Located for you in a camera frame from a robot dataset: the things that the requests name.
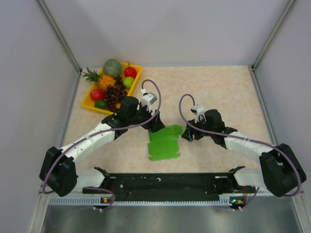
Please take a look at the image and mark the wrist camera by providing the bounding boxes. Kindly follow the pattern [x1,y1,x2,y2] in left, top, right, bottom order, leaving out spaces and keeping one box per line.
[141,89,157,109]
[191,104,206,123]

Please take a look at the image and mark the white slotted cable duct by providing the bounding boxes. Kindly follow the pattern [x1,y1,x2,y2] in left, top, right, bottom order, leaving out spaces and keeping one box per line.
[49,195,243,206]

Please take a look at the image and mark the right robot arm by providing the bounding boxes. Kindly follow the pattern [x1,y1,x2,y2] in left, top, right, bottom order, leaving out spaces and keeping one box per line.
[182,105,306,197]

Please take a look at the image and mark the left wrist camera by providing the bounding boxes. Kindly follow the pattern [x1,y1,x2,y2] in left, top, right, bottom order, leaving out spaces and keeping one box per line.
[141,89,157,109]

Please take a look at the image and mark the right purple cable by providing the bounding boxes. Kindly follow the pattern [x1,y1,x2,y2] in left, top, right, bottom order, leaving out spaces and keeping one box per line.
[178,94,303,211]

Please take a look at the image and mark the green lime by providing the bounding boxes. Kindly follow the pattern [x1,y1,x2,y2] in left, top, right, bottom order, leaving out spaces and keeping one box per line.
[94,100,107,109]

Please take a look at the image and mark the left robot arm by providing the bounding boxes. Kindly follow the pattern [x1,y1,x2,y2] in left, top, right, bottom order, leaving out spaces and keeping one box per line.
[39,93,165,197]

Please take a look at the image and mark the purple cable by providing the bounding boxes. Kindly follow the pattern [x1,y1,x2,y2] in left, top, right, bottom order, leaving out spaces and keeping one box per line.
[178,94,303,211]
[42,79,162,213]

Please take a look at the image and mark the green apple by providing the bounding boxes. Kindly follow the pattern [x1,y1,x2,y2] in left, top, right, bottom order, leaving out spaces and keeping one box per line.
[123,77,135,89]

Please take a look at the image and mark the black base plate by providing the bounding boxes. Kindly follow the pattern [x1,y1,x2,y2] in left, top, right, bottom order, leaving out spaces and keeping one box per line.
[82,172,256,201]

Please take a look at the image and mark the aluminium frame rail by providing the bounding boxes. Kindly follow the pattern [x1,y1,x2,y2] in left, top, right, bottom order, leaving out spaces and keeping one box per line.
[38,176,304,197]

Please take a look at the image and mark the green paper box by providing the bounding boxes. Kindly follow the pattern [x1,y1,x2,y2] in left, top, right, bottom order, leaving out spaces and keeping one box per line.
[148,124,183,161]

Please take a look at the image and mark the green melon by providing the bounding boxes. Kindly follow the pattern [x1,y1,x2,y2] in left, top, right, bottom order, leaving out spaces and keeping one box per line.
[103,59,122,78]

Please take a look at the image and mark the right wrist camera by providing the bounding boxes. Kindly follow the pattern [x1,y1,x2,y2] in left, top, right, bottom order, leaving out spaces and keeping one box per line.
[191,104,206,123]

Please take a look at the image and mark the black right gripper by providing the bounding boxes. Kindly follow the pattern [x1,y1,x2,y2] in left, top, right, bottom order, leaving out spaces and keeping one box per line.
[182,115,215,141]

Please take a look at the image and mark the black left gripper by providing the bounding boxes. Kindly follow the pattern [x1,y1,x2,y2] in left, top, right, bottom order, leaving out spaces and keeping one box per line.
[127,101,165,133]

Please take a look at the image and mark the red pomegranate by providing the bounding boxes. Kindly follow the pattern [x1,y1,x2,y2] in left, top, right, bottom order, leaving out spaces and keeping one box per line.
[90,89,104,102]

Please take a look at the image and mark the yellow plastic tray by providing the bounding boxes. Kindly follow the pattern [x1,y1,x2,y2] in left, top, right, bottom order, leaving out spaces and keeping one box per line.
[81,62,143,115]

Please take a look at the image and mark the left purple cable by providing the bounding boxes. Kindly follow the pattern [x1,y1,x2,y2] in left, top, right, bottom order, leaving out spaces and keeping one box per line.
[42,79,162,213]

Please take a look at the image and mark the red apple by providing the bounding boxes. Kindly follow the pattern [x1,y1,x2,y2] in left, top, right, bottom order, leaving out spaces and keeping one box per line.
[124,67,137,79]

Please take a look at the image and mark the pineapple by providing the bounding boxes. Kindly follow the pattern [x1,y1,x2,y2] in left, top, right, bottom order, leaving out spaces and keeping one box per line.
[83,67,116,91]

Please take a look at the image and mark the purple grape bunch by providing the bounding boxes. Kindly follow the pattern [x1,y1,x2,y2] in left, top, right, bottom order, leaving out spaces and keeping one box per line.
[105,77,127,112]

